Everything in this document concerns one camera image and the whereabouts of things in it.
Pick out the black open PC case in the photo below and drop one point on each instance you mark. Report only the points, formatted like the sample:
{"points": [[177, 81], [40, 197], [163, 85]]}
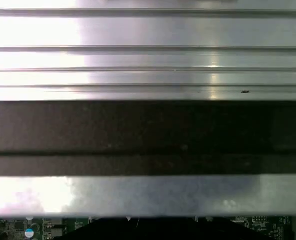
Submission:
{"points": [[137, 130]]}

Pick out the small black debris speck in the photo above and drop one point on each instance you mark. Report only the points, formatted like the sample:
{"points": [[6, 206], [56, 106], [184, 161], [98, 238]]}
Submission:
{"points": [[245, 91]]}

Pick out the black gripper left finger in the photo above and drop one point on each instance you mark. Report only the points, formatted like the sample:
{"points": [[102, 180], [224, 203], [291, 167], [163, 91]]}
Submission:
{"points": [[125, 230]]}

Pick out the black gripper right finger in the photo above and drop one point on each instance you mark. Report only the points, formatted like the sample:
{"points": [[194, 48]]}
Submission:
{"points": [[225, 231]]}

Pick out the green motherboard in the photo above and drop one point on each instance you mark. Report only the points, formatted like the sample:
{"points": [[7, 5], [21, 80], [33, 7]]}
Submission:
{"points": [[12, 225]]}

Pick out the blue topped capacitor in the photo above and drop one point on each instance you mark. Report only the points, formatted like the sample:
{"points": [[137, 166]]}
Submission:
{"points": [[29, 233]]}

